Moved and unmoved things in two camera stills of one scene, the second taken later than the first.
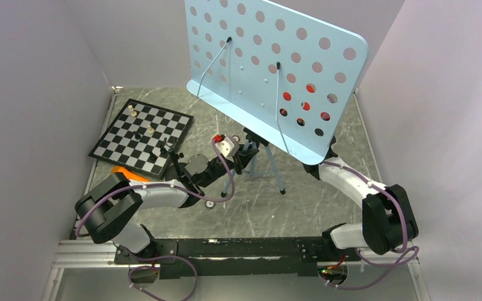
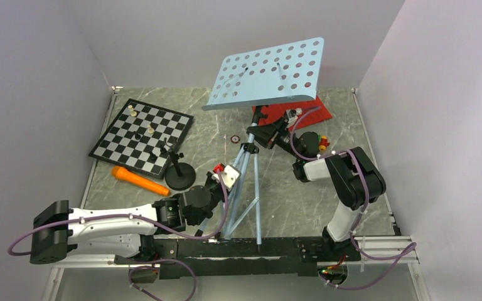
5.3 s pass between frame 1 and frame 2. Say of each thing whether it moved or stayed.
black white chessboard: stayed
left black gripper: moved
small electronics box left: stayed
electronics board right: stayed
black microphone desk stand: stayed
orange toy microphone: stayed
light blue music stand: moved
